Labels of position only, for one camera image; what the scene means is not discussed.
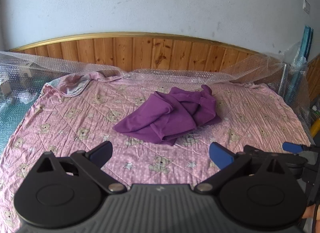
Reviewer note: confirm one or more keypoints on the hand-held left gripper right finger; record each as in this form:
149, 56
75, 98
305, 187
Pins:
220, 156

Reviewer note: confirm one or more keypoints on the blue framed panels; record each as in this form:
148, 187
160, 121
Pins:
306, 40

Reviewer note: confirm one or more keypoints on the teal mattress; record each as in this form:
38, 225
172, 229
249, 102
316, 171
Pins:
12, 122

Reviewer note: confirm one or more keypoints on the person's right forearm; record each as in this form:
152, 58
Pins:
309, 213

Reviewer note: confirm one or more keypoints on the clear bubble wrap sheet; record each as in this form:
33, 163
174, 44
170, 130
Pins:
160, 75

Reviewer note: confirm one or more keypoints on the purple garment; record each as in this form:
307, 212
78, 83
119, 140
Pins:
170, 112

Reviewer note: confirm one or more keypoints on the wooden headboard panel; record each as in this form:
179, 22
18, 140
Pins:
150, 50

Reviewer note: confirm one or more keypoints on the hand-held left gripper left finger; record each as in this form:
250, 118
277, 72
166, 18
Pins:
101, 152

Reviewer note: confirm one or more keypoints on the white wall switch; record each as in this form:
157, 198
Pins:
306, 6

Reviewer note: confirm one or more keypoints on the pink bear-print quilt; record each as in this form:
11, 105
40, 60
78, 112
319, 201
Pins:
75, 127

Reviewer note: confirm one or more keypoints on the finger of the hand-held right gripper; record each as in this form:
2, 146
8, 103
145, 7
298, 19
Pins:
291, 147
260, 149

